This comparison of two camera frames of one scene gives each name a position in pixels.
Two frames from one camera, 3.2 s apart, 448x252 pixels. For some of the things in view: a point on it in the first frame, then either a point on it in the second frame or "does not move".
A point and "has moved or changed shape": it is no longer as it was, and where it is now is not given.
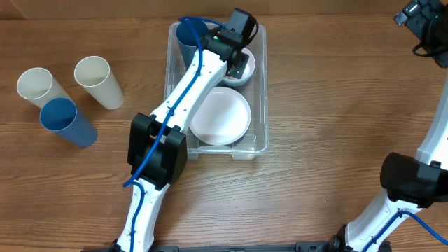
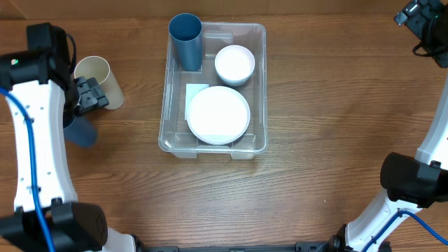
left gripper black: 236,67 to 92,96
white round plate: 222,118 does not move
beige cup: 94,74 does not move
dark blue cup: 187,40 has moved or changed shape
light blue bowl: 237,83 does not move
